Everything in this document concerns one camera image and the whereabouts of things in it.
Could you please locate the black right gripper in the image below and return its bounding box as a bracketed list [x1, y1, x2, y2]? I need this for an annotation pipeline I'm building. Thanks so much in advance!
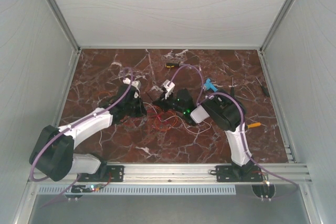
[152, 90, 185, 114]

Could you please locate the red wire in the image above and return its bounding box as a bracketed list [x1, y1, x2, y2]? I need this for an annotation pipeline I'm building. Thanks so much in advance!
[118, 104, 179, 130]

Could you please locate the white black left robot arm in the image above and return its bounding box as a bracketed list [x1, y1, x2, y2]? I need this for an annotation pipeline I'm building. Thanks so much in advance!
[29, 81, 147, 182]

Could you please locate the yellow black screwdriver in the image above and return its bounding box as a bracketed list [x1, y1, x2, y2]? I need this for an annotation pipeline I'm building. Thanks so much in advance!
[165, 62, 185, 68]

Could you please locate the blue plastic tool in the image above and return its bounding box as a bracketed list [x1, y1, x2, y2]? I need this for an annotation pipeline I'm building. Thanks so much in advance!
[203, 78, 218, 92]

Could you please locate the black precision screwdriver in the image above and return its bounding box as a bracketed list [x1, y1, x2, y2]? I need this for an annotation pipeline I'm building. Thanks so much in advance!
[256, 77, 270, 97]

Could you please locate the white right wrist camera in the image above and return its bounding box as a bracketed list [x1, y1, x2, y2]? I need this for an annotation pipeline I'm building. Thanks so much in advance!
[162, 80, 175, 100]

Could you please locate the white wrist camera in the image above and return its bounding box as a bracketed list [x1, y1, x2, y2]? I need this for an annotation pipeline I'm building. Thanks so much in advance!
[162, 80, 175, 100]
[123, 78, 141, 98]

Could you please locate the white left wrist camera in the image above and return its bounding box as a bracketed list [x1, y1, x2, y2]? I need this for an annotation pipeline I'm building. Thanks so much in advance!
[123, 78, 141, 98]

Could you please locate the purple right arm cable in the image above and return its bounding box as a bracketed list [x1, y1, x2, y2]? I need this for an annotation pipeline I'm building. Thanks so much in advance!
[172, 64, 299, 201]

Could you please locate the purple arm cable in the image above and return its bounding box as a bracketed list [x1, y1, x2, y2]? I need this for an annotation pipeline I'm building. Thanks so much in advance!
[172, 64, 299, 201]
[29, 67, 135, 208]

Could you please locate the black handled small screwdriver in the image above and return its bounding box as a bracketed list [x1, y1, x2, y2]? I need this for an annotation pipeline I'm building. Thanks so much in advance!
[229, 78, 235, 97]

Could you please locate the aluminium front rail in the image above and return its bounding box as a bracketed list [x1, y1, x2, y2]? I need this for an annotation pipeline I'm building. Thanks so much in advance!
[28, 162, 313, 184]

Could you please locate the orange handled screwdriver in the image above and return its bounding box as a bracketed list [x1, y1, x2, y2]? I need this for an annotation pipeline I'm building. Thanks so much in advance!
[246, 122, 261, 129]

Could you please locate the grey slotted cable duct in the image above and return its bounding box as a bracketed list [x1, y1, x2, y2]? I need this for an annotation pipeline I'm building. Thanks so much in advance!
[38, 184, 236, 195]

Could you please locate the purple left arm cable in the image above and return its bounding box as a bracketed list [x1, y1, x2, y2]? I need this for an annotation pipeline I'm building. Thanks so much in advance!
[29, 67, 135, 208]

